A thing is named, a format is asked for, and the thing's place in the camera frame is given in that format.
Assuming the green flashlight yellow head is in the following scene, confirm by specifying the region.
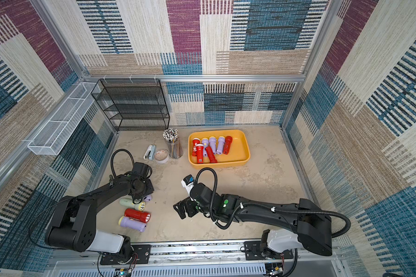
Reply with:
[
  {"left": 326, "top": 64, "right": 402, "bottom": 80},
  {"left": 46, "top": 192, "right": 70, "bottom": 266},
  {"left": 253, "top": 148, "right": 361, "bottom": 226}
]
[{"left": 119, "top": 198, "right": 146, "bottom": 211}]

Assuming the red flashlight white flower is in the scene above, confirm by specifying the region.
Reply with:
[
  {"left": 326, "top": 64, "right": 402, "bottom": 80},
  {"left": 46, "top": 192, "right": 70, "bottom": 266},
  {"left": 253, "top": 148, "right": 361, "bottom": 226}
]
[{"left": 192, "top": 138, "right": 201, "bottom": 157}]

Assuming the purple flashlight yellow head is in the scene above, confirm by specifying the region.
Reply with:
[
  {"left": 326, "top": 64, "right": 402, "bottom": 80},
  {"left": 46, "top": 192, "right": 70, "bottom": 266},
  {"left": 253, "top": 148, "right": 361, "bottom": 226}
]
[{"left": 202, "top": 137, "right": 209, "bottom": 157}]

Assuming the yellow plastic storage tray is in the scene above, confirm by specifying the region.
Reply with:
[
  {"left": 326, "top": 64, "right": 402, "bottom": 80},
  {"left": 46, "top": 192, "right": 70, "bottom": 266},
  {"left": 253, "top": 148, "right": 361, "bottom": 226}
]
[{"left": 187, "top": 129, "right": 251, "bottom": 169}]

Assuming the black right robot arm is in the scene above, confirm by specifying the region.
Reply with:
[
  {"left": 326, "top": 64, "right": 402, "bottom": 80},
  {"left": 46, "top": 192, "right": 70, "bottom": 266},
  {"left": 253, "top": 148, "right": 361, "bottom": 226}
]
[{"left": 173, "top": 167, "right": 351, "bottom": 277}]

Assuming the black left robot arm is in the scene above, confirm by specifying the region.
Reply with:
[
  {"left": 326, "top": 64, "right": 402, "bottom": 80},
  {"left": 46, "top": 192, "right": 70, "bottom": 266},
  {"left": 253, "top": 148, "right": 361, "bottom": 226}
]
[{"left": 40, "top": 162, "right": 154, "bottom": 256}]

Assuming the grey white stapler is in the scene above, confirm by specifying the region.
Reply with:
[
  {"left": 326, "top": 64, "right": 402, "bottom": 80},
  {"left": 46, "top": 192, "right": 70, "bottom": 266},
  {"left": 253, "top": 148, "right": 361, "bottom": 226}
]
[{"left": 143, "top": 144, "right": 156, "bottom": 160}]

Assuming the beige tape roll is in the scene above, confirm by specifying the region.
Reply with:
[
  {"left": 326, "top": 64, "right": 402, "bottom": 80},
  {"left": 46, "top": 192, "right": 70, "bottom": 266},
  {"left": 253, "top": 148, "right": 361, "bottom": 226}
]
[{"left": 154, "top": 149, "right": 169, "bottom": 164}]

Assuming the mesh cup of pencils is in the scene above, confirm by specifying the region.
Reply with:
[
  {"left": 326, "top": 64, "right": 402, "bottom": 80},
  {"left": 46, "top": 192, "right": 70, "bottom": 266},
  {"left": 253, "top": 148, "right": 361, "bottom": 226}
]
[{"left": 163, "top": 128, "right": 183, "bottom": 159}]

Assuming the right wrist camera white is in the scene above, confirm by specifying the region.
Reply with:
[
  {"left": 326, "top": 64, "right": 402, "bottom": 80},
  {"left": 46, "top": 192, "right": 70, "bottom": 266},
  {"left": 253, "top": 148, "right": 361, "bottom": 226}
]
[{"left": 181, "top": 174, "right": 195, "bottom": 194}]

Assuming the aluminium front rail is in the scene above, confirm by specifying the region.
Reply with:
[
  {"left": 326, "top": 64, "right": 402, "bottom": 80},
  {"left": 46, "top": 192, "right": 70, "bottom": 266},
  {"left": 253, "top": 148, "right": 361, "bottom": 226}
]
[{"left": 48, "top": 237, "right": 340, "bottom": 267}]

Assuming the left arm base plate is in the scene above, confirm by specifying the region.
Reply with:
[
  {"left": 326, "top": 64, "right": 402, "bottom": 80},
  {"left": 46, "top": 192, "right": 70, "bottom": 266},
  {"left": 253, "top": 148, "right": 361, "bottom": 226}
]
[{"left": 99, "top": 244, "right": 151, "bottom": 265}]

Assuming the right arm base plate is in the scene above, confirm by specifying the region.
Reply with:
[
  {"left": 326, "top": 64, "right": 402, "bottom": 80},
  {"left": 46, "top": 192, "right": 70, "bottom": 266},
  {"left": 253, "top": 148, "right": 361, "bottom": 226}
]
[{"left": 240, "top": 241, "right": 294, "bottom": 261}]

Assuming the black wire mesh shelf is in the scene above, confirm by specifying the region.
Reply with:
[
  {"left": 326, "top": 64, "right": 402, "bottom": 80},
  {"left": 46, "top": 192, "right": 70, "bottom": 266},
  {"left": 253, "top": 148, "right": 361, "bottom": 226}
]
[{"left": 91, "top": 78, "right": 170, "bottom": 131}]

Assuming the white wire mesh basket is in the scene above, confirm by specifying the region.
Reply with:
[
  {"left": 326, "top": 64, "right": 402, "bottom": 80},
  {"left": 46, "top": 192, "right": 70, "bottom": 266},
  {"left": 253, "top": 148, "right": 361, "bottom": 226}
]
[{"left": 28, "top": 82, "right": 95, "bottom": 156}]

